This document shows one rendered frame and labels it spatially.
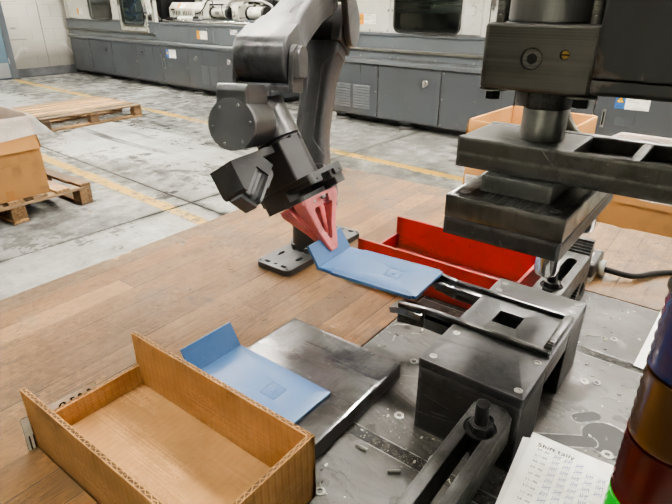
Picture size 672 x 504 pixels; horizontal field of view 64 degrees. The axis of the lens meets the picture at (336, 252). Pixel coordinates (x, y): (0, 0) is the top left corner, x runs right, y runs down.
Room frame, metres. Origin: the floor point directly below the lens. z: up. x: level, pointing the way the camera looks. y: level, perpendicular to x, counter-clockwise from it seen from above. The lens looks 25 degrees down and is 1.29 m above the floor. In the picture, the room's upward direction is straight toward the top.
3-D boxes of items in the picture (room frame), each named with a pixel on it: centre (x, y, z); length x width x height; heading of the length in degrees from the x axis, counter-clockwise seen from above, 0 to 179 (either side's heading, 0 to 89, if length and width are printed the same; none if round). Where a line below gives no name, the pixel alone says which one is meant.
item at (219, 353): (0.46, 0.09, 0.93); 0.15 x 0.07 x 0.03; 52
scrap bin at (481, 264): (0.72, -0.17, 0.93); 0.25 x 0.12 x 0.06; 53
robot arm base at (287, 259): (0.83, 0.04, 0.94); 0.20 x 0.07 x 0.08; 143
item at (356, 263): (0.59, -0.05, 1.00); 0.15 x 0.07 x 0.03; 54
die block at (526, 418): (0.46, -0.18, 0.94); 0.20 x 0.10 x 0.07; 143
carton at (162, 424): (0.35, 0.16, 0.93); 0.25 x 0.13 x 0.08; 53
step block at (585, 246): (0.66, -0.33, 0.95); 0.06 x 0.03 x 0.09; 143
